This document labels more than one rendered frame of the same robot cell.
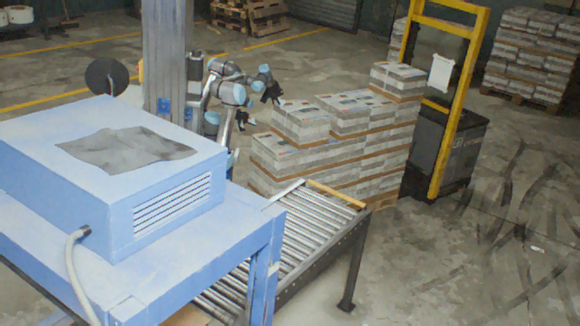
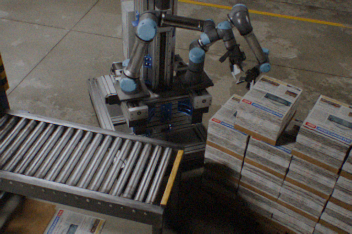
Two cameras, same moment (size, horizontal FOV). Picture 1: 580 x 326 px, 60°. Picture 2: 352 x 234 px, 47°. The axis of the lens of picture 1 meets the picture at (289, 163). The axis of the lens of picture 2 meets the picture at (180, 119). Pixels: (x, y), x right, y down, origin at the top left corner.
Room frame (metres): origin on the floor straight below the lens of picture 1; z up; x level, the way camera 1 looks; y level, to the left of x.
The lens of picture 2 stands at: (2.26, -1.79, 2.55)
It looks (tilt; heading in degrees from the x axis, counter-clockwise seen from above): 40 degrees down; 69
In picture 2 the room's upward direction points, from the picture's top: 5 degrees clockwise
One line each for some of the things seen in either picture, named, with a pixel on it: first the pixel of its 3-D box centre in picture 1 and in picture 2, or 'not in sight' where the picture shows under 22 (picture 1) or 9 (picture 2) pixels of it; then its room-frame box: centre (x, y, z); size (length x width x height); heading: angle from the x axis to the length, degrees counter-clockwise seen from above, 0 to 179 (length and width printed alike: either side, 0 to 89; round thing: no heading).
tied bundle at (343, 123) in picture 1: (340, 115); (328, 133); (3.79, -0.36, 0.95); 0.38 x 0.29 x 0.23; 39
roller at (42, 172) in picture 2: (265, 248); (55, 153); (2.20, 0.07, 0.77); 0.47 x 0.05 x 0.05; 58
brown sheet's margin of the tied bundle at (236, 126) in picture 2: (307, 139); (259, 128); (3.46, -0.11, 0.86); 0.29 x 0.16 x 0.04; 130
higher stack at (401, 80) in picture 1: (384, 137); not in sight; (4.17, -0.82, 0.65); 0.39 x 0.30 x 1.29; 39
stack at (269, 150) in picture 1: (318, 177); (287, 182); (3.71, -0.25, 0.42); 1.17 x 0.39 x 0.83; 129
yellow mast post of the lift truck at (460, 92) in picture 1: (454, 110); not in sight; (4.18, -1.36, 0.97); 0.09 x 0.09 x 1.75; 39
